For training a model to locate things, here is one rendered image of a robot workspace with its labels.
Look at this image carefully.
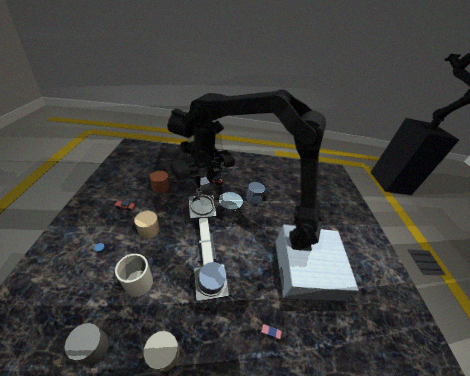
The orange cylinder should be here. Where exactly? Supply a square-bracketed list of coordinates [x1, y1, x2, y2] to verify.
[150, 171, 170, 193]

